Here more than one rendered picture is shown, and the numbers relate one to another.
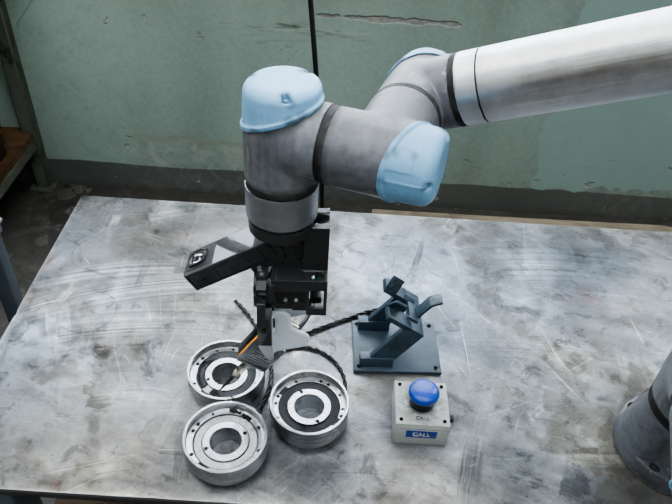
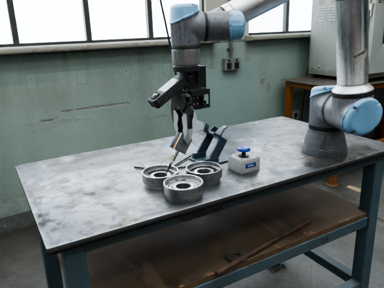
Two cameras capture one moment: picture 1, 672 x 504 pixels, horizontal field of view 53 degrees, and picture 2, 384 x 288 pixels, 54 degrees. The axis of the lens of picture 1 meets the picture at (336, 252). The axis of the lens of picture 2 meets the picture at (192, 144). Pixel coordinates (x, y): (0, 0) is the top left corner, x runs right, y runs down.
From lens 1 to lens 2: 0.72 m
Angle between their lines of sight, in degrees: 34
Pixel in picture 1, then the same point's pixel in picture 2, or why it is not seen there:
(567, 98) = (262, 7)
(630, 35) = not seen: outside the picture
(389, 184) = (233, 26)
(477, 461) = (274, 170)
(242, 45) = (23, 135)
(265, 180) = (187, 40)
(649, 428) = (318, 136)
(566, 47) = not seen: outside the picture
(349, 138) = (215, 15)
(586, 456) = (303, 159)
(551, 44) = not seen: outside the picture
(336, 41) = (73, 123)
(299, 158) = (200, 25)
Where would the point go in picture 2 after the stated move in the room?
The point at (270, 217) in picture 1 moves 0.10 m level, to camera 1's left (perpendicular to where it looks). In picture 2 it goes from (190, 57) to (154, 60)
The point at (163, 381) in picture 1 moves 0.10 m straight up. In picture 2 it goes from (131, 191) to (128, 157)
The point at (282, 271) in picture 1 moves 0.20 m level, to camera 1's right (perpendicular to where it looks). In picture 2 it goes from (191, 90) to (251, 82)
